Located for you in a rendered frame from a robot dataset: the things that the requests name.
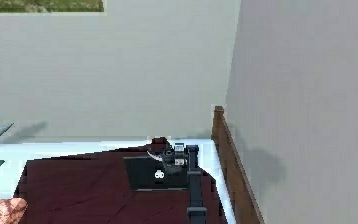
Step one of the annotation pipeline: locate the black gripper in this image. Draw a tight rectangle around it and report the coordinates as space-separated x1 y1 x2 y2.
146 147 184 176

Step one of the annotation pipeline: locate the black laptop with white logo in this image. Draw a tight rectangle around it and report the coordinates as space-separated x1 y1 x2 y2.
123 155 190 193

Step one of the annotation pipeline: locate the dark red blanket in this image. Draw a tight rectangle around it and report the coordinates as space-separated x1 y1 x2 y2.
13 136 229 224

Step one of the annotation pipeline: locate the pink patterned pillow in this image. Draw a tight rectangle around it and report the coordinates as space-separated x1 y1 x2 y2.
0 197 29 224

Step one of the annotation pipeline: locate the window with green view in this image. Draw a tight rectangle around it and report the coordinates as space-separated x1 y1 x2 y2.
0 0 107 16

